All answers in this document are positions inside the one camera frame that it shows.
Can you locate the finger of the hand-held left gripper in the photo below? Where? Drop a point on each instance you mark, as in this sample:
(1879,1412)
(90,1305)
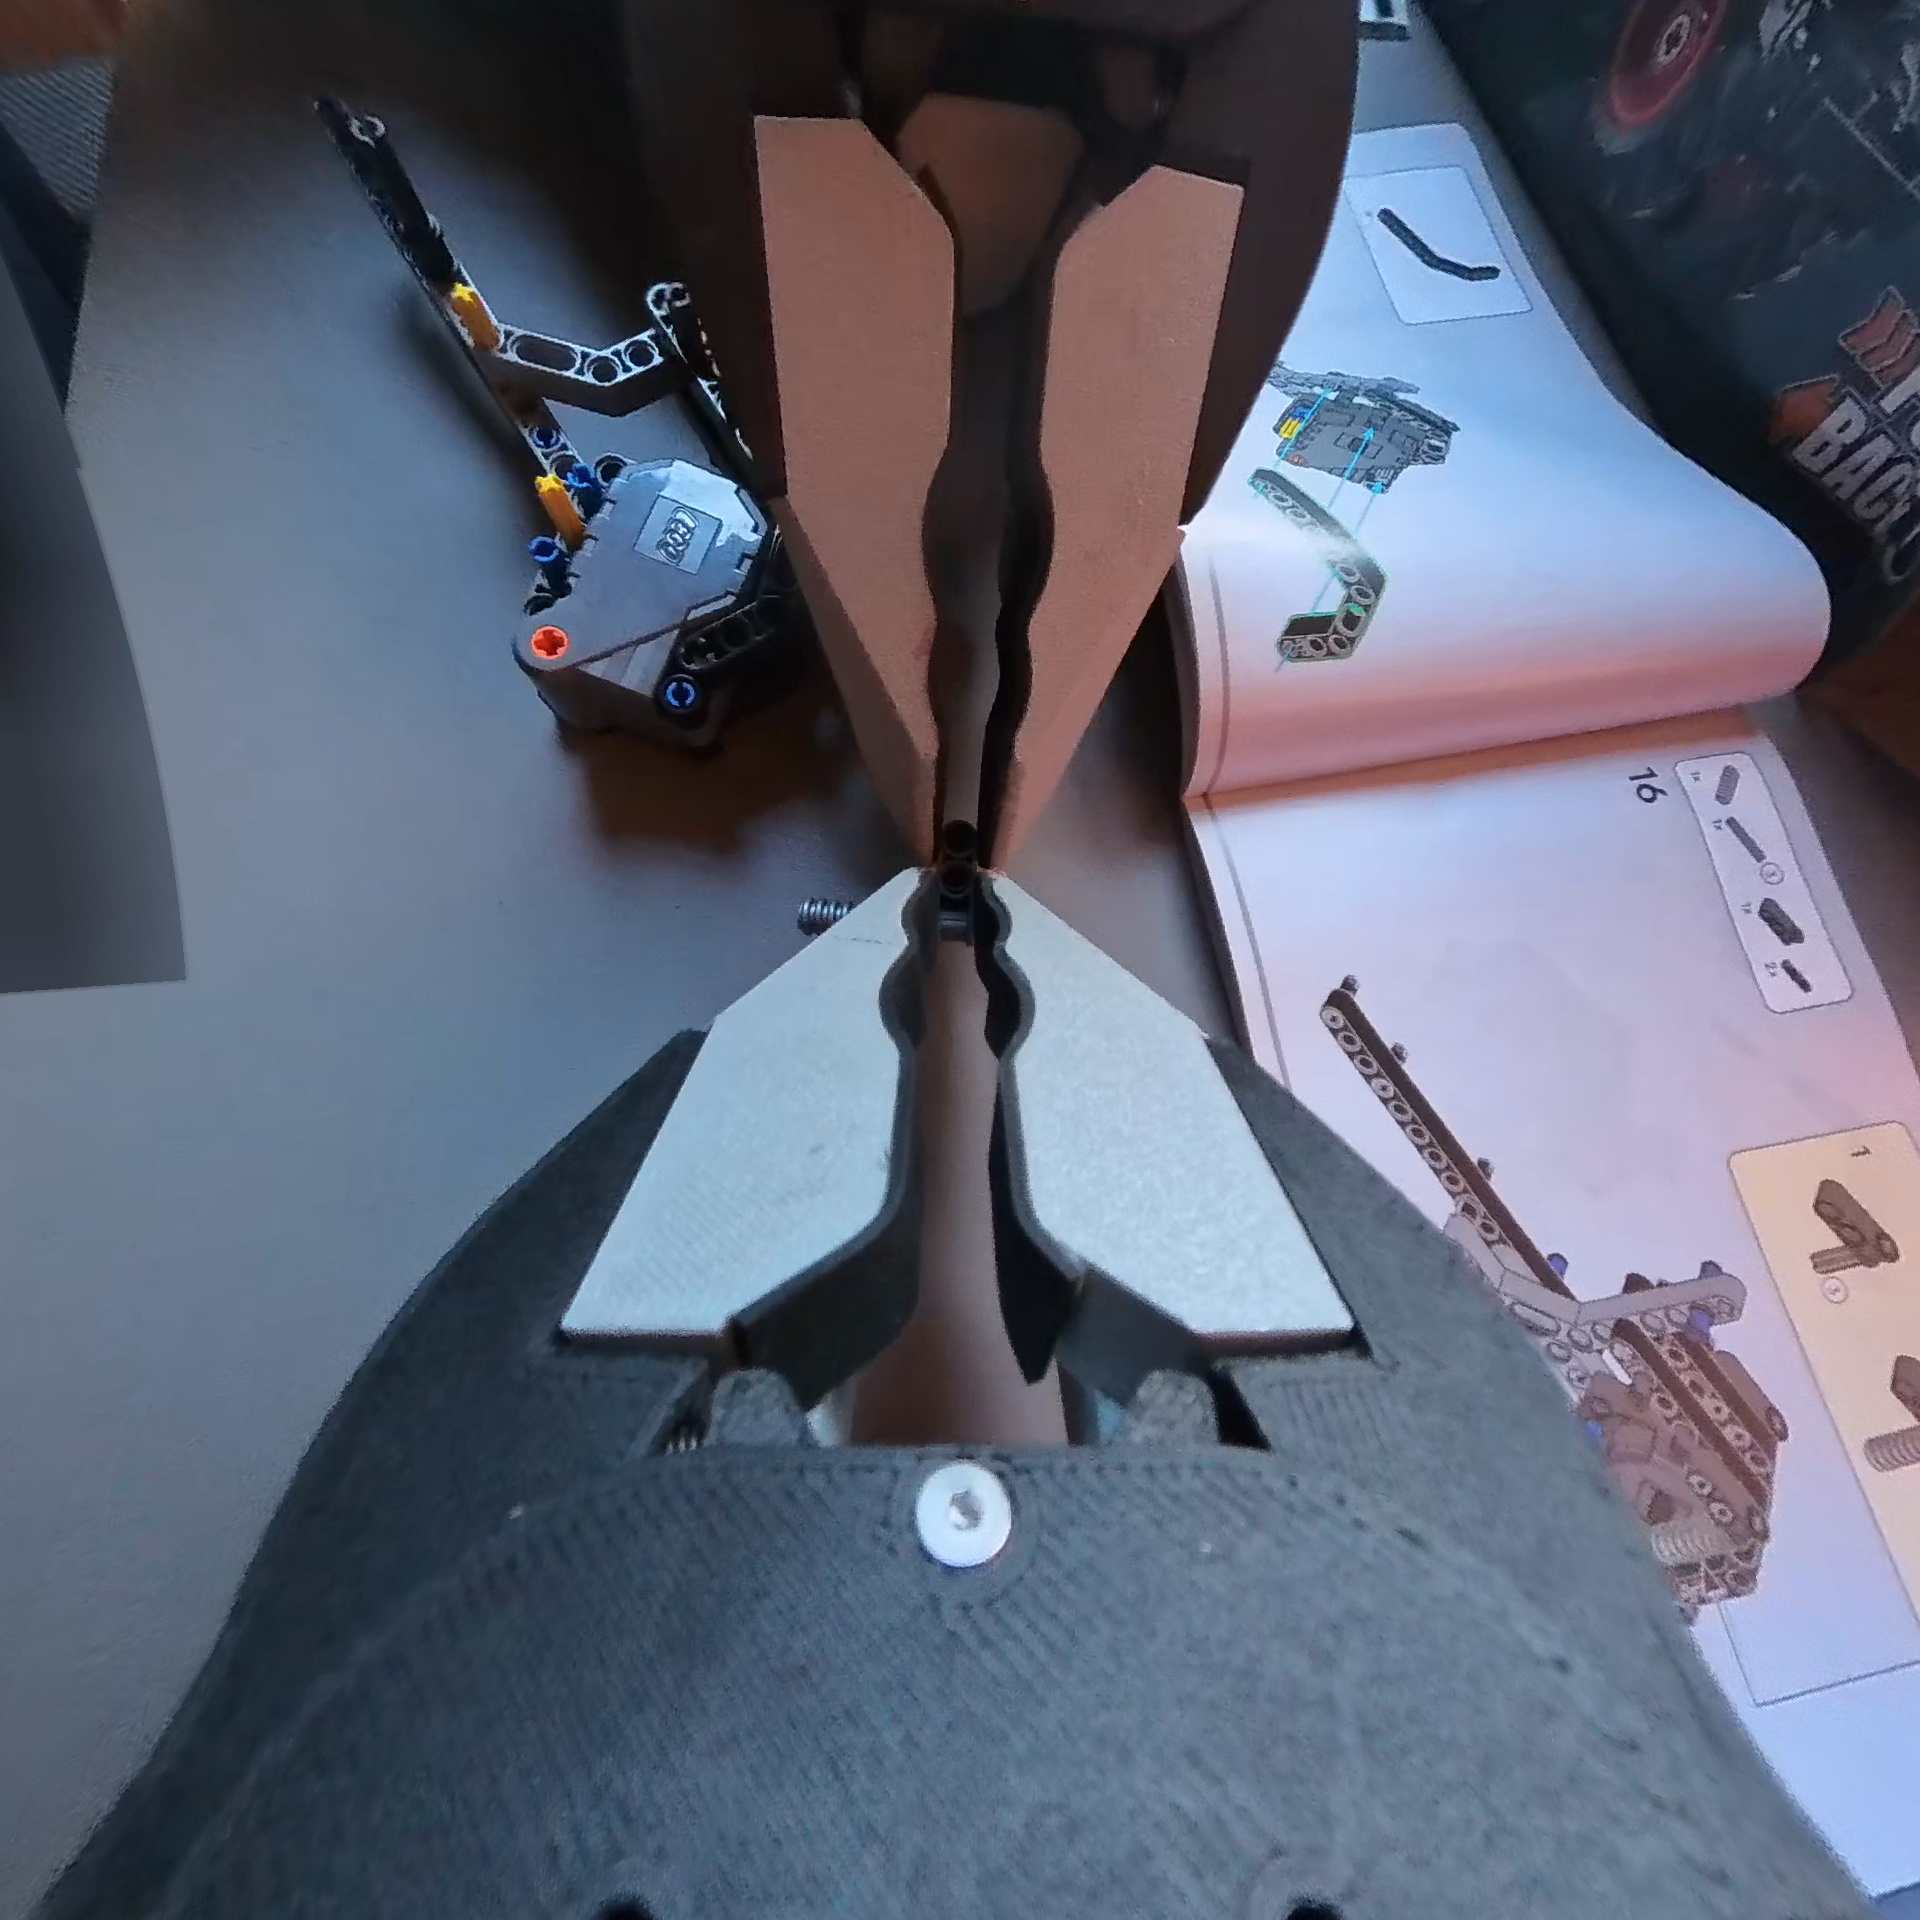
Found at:
(1141,420)
(856,376)

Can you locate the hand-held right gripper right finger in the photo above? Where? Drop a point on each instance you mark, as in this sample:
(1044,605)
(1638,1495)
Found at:
(1171,1185)

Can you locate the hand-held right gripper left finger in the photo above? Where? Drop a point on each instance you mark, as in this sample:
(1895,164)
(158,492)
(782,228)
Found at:
(751,1157)

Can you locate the grey black lego assembly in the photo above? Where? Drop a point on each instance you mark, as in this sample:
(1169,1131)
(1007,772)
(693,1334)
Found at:
(662,555)

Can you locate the small lego pin connector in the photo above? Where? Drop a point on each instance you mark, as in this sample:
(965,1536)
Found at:
(959,847)

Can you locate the grey lego worm gear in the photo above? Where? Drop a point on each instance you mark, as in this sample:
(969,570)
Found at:
(820,911)

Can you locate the lego instruction booklet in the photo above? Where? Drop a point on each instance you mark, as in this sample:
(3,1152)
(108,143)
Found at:
(1501,900)

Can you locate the dark lego set box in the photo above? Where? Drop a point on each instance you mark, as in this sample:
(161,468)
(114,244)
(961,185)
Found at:
(1727,225)

